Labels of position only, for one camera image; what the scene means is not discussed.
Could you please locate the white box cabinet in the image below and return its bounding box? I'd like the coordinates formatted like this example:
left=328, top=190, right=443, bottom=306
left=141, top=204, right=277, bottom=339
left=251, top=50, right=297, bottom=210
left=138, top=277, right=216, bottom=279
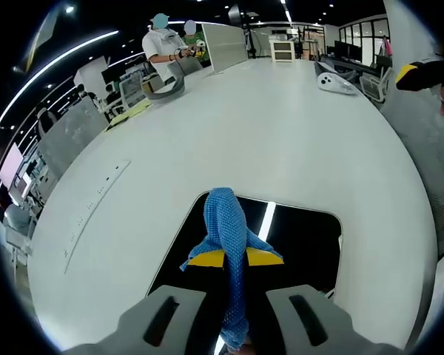
left=269, top=38, right=297, bottom=63

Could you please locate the pink display screen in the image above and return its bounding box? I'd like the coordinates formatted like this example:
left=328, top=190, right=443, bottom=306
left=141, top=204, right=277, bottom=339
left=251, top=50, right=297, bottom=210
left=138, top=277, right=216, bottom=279
left=0, top=142, right=25, bottom=193

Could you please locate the white mesh office chair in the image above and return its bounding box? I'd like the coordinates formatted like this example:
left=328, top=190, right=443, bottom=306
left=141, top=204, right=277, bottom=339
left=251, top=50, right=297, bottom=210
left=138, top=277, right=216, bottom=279
left=358, top=66, right=393, bottom=103
left=117, top=72, right=146, bottom=108
left=1, top=202, right=34, bottom=256

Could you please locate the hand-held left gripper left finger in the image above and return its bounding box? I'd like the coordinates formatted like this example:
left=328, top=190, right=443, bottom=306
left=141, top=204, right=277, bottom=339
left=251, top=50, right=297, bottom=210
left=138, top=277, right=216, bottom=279
left=62, top=249, right=229, bottom=355

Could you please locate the beige desk partition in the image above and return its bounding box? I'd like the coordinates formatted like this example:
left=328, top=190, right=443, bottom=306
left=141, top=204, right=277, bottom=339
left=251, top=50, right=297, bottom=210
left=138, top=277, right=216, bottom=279
left=201, top=23, right=248, bottom=75

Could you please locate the white handheld device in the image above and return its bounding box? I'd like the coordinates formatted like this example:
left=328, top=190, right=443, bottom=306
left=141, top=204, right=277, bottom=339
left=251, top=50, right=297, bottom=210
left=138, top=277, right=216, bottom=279
left=316, top=72, right=358, bottom=96

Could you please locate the yellow cloth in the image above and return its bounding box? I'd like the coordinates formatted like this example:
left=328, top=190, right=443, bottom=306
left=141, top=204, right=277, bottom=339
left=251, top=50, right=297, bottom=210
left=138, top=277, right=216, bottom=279
left=103, top=101, right=152, bottom=133

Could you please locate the white ceiling light strip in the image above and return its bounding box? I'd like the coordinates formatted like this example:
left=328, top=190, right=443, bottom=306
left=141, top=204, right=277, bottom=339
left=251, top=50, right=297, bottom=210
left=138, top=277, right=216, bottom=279
left=0, top=29, right=120, bottom=126

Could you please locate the white table socket panel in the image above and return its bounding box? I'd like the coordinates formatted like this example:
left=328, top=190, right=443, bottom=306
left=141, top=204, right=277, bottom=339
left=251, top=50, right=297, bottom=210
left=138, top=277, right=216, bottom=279
left=61, top=159, right=132, bottom=274

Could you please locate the dark curved headband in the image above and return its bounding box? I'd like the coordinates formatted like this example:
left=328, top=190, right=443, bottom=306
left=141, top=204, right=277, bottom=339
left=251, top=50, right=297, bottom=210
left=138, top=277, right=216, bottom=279
left=142, top=75, right=188, bottom=101

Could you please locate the grey desk partition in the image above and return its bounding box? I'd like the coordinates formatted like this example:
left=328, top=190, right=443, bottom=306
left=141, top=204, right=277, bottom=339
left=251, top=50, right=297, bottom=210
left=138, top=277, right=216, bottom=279
left=36, top=106, right=110, bottom=182

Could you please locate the blue cleaning cloth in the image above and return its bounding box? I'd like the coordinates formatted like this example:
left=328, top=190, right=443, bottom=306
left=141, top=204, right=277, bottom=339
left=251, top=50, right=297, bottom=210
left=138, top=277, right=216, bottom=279
left=180, top=186, right=285, bottom=351

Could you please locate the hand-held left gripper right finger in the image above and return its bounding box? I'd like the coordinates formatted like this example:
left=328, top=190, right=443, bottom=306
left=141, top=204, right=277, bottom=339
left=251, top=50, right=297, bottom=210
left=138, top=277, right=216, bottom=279
left=243, top=247, right=404, bottom=355

